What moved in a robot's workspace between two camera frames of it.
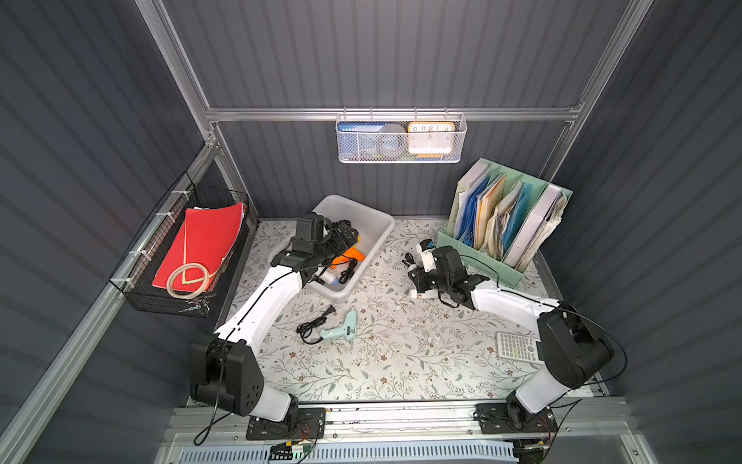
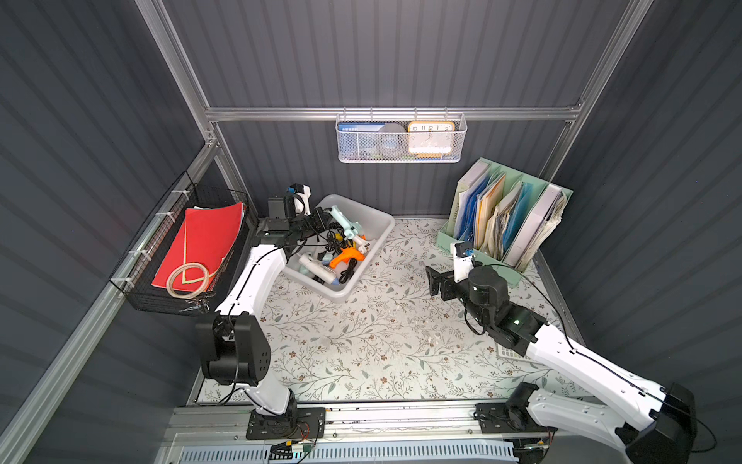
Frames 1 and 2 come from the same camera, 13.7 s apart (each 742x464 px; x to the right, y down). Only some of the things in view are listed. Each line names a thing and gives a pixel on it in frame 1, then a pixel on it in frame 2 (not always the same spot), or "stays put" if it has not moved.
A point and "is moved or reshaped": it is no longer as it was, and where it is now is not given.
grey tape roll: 391,140 stays put
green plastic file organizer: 499,218 stays put
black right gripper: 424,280 to 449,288
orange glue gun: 350,254 stays put
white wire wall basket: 394,138 stays put
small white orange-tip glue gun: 410,263 to 361,239
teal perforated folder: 516,216 stays put
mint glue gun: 310,332 is moved or reshaped
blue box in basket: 358,140 stays put
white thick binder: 533,224 stays put
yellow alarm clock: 431,138 stays put
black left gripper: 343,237 to 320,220
